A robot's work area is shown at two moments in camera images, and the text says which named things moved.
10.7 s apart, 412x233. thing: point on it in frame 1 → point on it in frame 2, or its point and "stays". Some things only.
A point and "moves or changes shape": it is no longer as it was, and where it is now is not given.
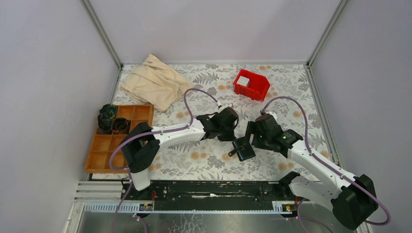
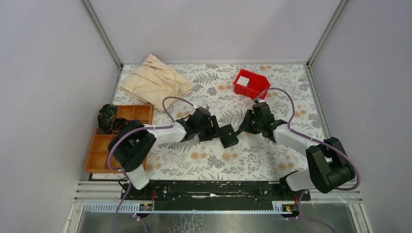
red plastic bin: x=257 y=88 stays
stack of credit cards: x=243 y=80 stays
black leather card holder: x=245 y=151 moves or changes shape
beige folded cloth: x=155 y=84 stays
